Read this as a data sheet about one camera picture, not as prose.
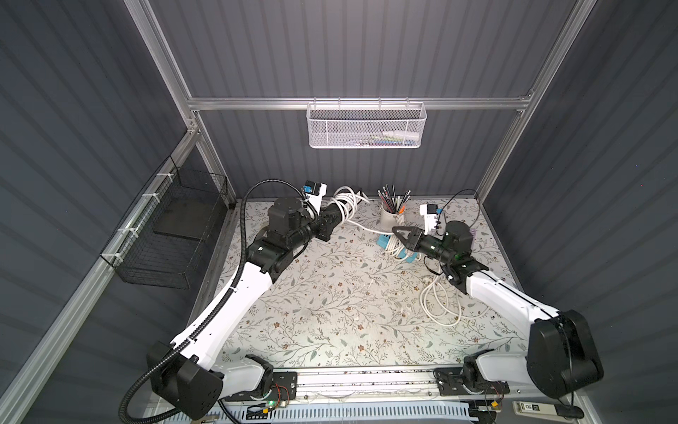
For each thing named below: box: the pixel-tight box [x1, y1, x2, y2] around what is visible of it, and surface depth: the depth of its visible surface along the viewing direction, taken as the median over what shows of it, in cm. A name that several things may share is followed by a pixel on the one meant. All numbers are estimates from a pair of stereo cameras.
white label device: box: [512, 401, 575, 424], surface depth 69 cm
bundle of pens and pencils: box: [376, 183, 412, 214], surface depth 107 cm
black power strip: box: [339, 189, 370, 215], surface depth 74 cm
